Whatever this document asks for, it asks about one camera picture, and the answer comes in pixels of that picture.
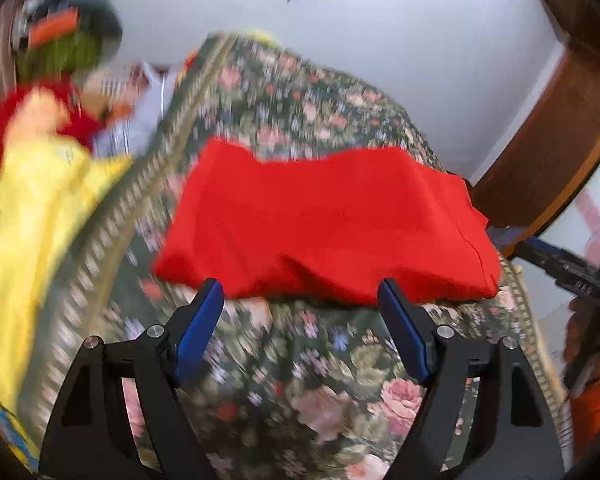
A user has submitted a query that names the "yellow foam ring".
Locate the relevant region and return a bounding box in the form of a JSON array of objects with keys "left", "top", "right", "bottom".
[{"left": 239, "top": 28, "right": 282, "bottom": 47}]

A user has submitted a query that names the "brown wooden door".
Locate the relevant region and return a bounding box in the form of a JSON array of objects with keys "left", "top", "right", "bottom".
[{"left": 470, "top": 0, "right": 600, "bottom": 235}]

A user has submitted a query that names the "orange box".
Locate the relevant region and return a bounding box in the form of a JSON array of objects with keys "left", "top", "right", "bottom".
[{"left": 28, "top": 8, "right": 80, "bottom": 49}]

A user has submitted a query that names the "yellow garment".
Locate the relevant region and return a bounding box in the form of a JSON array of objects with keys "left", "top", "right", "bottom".
[{"left": 0, "top": 136, "right": 132, "bottom": 411}]

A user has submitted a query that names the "grey pillow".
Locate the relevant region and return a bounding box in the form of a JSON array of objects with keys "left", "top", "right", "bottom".
[{"left": 70, "top": 0, "right": 123, "bottom": 42}]

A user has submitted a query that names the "person's right hand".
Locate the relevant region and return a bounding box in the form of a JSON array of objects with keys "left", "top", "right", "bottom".
[{"left": 562, "top": 298, "right": 600, "bottom": 384}]

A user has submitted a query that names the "green patterned box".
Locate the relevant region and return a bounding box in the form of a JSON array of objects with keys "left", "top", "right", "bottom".
[{"left": 16, "top": 32, "right": 102, "bottom": 82}]

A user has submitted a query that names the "red plush bird toy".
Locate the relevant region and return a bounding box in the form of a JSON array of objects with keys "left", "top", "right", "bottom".
[{"left": 0, "top": 79, "right": 105, "bottom": 167}]

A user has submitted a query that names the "red zip jacket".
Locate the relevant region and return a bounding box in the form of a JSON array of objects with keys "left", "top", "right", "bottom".
[{"left": 152, "top": 139, "right": 500, "bottom": 306}]

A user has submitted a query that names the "orange sleeve forearm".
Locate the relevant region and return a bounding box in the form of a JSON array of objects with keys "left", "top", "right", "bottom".
[{"left": 570, "top": 379, "right": 600, "bottom": 460}]

